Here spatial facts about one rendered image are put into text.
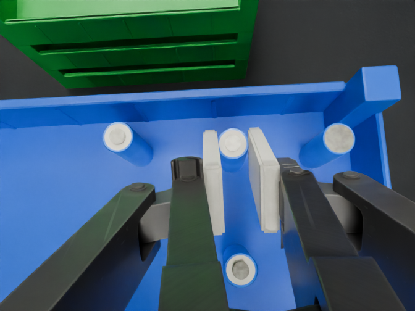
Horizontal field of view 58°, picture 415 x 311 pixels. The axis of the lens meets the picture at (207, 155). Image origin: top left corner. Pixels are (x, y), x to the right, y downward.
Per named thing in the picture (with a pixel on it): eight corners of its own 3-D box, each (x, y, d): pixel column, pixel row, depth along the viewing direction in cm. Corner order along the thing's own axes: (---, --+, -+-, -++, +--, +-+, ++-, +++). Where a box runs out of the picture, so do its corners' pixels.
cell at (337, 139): (320, 123, 21) (297, 145, 27) (323, 155, 20) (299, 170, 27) (354, 121, 21) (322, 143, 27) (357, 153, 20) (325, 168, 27)
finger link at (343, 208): (286, 197, 13) (373, 194, 13) (268, 157, 18) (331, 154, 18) (286, 236, 13) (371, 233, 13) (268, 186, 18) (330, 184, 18)
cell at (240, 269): (223, 271, 26) (224, 289, 20) (222, 244, 26) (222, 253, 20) (249, 269, 26) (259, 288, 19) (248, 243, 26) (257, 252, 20)
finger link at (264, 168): (260, 164, 14) (280, 163, 14) (247, 127, 21) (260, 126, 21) (261, 234, 15) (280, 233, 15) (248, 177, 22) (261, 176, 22)
